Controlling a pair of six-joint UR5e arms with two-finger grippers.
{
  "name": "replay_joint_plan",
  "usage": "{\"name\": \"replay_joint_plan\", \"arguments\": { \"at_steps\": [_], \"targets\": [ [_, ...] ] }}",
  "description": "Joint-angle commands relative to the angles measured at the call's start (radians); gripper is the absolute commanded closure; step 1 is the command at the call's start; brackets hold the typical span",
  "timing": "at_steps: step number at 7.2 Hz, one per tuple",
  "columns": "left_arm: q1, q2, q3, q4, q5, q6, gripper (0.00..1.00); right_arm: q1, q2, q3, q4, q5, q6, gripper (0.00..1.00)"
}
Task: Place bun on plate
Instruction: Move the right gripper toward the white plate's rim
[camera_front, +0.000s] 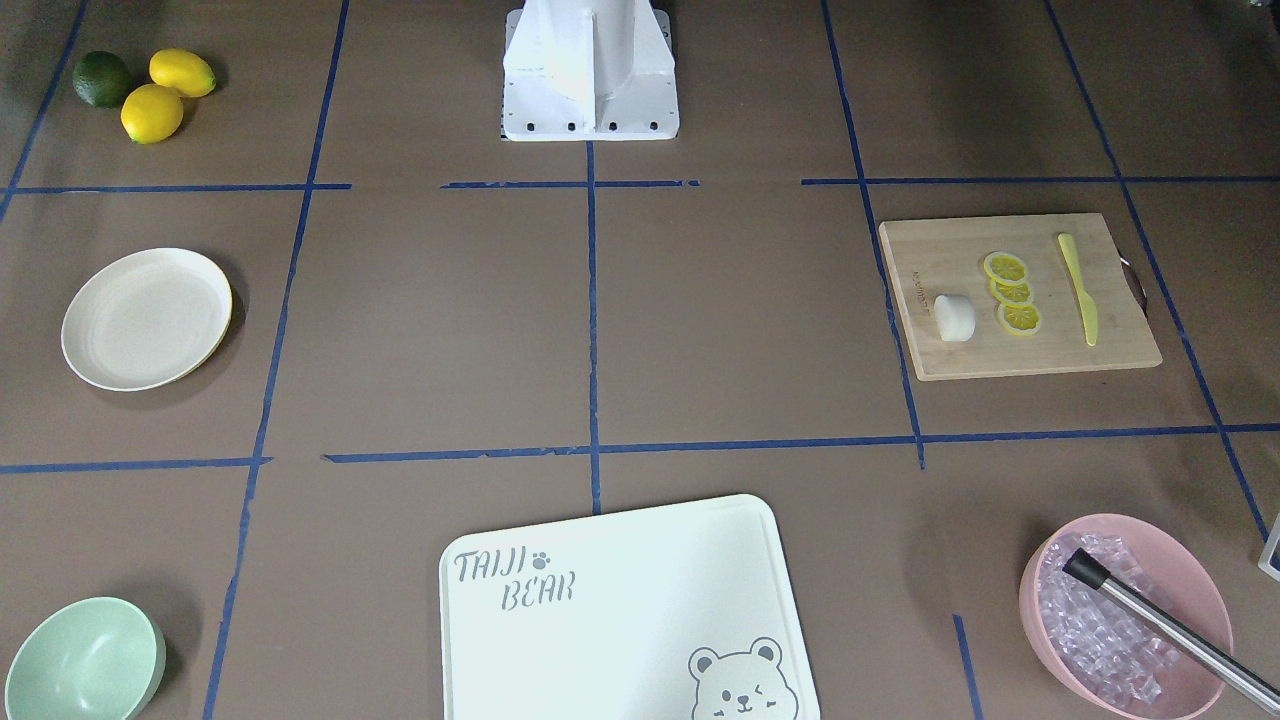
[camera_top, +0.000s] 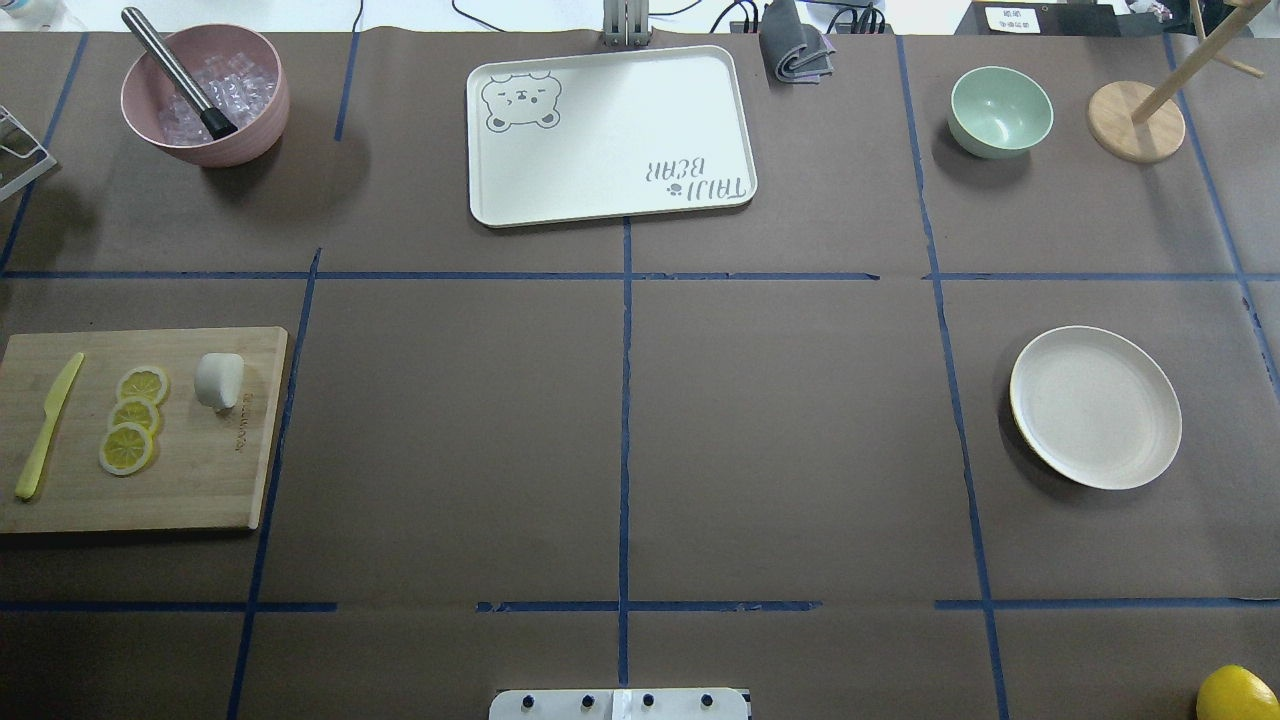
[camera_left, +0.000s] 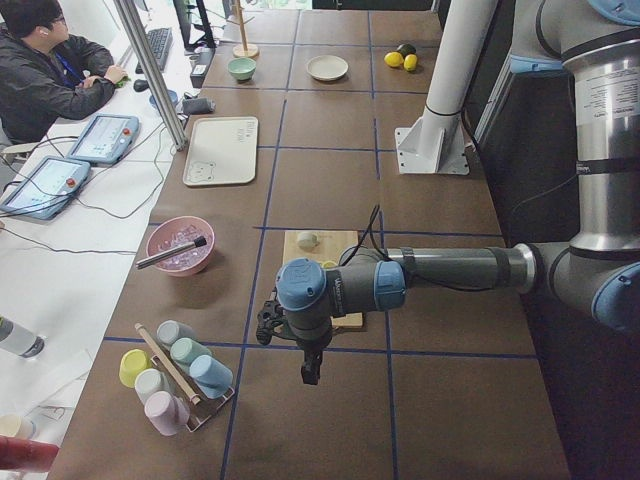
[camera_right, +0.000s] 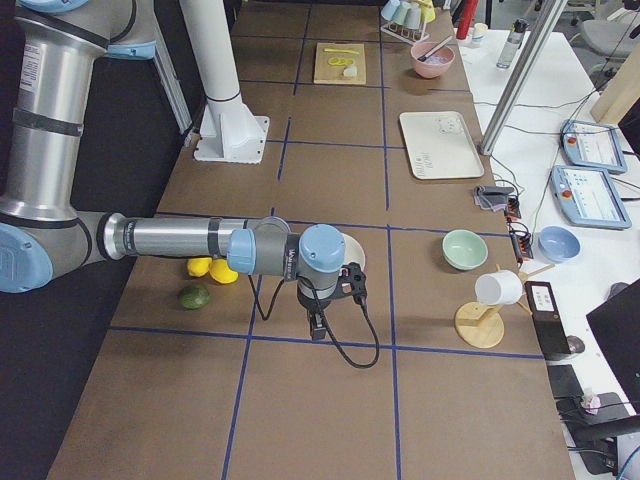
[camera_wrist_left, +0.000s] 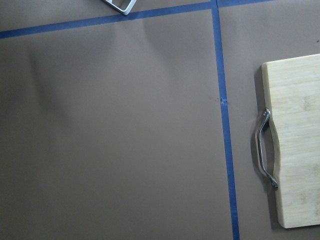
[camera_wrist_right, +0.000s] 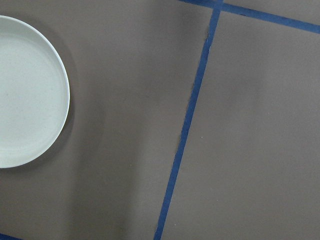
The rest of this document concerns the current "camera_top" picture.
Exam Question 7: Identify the cream round plate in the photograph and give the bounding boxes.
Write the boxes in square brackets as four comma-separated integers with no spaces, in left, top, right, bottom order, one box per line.
[1009,325,1184,491]

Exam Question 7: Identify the cream bear tray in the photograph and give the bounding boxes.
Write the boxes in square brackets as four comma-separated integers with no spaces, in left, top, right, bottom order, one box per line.
[466,45,759,228]

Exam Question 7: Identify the folded grey cloth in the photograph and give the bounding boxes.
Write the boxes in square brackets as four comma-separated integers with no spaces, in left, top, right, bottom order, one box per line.
[758,1,835,85]

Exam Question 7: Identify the green bowl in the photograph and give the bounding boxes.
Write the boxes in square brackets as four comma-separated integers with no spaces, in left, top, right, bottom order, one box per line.
[947,67,1055,160]

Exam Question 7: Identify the bamboo cutting board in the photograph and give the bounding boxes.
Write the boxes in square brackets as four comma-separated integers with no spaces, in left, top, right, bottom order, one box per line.
[1,327,289,533]

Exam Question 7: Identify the steel muddler black tip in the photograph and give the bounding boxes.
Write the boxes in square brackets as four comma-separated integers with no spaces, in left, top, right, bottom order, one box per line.
[120,6,238,140]

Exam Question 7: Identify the clear ice cubes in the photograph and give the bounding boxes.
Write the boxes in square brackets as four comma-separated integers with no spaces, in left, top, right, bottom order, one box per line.
[157,53,278,146]

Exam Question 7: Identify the pink bowl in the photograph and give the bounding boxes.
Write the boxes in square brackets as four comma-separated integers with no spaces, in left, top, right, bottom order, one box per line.
[120,24,291,168]

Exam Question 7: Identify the top lemon slice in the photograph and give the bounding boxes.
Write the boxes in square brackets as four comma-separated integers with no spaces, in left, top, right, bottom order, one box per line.
[115,365,170,406]

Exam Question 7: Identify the lemon slice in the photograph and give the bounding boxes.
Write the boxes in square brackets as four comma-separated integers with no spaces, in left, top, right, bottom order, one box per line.
[99,421,155,477]
[108,396,163,436]
[115,365,170,406]

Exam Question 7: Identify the middle lemon slice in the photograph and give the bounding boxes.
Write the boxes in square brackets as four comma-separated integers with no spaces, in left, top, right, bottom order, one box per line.
[108,396,163,436]

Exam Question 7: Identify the white label card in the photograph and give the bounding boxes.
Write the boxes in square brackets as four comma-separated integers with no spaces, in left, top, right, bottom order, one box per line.
[982,4,1041,35]

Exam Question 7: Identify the bottom lemon slice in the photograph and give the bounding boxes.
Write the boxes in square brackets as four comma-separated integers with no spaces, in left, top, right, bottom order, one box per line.
[99,421,155,477]

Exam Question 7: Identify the wooden stand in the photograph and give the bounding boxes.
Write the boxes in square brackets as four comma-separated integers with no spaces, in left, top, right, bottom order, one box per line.
[1087,1,1270,164]

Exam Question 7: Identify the yellow plastic knife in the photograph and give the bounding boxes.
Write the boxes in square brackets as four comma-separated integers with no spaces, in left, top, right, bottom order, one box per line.
[15,352,84,501]

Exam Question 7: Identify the whole yellow lemon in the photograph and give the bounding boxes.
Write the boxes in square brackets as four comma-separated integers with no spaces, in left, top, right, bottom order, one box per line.
[1196,664,1279,719]

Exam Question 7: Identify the grey metal bracket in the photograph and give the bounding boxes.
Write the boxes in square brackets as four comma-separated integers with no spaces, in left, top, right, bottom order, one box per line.
[602,0,652,47]

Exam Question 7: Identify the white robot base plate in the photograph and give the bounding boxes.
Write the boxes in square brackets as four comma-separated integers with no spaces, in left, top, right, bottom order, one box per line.
[488,687,753,719]

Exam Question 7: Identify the black cables at back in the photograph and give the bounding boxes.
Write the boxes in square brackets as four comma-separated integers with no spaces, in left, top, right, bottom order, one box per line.
[451,0,891,35]

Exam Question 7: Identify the metal wire rack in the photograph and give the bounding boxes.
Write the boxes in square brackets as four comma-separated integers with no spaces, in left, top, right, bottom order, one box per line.
[1,106,58,202]

